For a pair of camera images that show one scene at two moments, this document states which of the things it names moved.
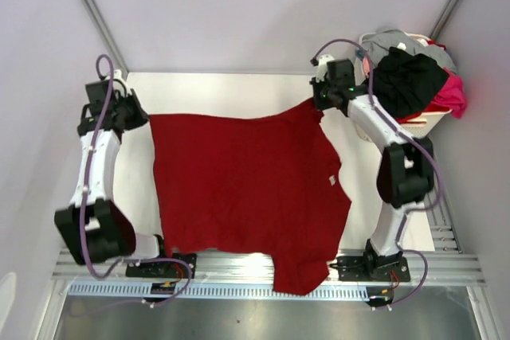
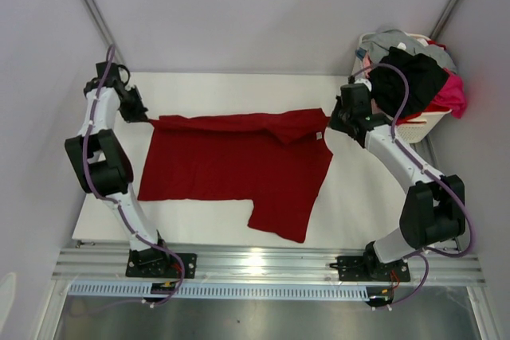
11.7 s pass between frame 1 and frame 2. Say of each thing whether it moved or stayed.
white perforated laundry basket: stayed
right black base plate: stayed
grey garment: stayed
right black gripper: moved
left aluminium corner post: stayed
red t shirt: moved
